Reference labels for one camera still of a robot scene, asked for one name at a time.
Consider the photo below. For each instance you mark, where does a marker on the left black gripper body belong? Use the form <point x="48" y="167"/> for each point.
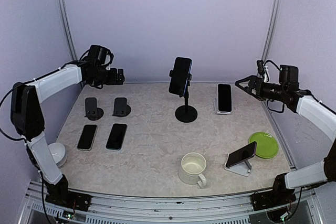
<point x="102" y="77"/>

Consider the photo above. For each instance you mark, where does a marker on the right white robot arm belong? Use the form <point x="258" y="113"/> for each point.
<point x="304" y="104"/>

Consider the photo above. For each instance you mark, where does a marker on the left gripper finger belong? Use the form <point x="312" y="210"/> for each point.
<point x="120" y="80"/>
<point x="120" y="73"/>

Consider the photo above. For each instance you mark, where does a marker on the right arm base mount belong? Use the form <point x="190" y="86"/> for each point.
<point x="270" y="199"/>

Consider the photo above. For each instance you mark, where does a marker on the front aluminium rail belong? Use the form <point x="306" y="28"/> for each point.
<point x="107" y="208"/>

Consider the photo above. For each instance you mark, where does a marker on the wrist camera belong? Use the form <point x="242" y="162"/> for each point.
<point x="99" y="56"/>
<point x="288" y="73"/>

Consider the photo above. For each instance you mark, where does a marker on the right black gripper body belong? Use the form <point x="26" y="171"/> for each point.
<point x="264" y="93"/>

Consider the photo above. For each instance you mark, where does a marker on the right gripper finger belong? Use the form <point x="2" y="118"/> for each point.
<point x="249" y="89"/>
<point x="249" y="79"/>

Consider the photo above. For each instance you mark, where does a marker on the dark grey phone stand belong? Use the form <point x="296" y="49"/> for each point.
<point x="121" y="108"/>

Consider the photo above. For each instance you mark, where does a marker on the black phone blue edge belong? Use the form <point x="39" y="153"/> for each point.
<point x="180" y="75"/>

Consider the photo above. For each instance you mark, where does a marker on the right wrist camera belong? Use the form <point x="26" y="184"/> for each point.
<point x="288" y="73"/>

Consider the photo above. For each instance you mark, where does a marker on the grey round-base phone stand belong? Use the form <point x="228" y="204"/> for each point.
<point x="92" y="111"/>

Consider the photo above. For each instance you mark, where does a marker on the aluminium frame post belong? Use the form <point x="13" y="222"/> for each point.
<point x="271" y="29"/>
<point x="66" y="28"/>

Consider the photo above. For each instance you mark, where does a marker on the right aluminium frame post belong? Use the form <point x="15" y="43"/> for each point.
<point x="271" y="29"/>

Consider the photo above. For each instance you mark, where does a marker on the purple phone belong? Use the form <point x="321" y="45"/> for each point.
<point x="241" y="155"/>

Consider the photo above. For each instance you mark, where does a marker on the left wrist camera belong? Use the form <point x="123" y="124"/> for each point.
<point x="99" y="56"/>

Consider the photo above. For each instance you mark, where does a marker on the black phone white edge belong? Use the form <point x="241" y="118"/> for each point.
<point x="87" y="137"/>

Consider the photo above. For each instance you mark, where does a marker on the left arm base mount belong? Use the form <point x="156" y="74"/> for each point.
<point x="74" y="200"/>

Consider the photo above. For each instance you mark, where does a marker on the white ribbed mug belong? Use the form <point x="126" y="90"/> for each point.
<point x="191" y="169"/>

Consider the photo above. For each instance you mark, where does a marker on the left aluminium frame post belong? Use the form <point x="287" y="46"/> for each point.
<point x="66" y="28"/>

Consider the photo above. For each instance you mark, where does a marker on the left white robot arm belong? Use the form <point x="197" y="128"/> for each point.
<point x="28" y="120"/>

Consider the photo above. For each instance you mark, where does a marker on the black phone landscape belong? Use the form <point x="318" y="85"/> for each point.
<point x="116" y="136"/>

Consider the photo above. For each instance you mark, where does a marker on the white bowl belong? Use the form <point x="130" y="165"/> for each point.
<point x="58" y="152"/>

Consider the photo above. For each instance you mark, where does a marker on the white folding phone stand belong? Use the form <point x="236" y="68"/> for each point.
<point x="242" y="168"/>

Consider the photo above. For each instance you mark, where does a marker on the black phone white case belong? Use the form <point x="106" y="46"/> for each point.
<point x="224" y="98"/>

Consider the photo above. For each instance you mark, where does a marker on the tall black clamp stand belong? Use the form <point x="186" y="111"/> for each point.
<point x="184" y="113"/>

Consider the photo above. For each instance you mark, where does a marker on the green plate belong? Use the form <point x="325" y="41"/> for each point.
<point x="267" y="145"/>

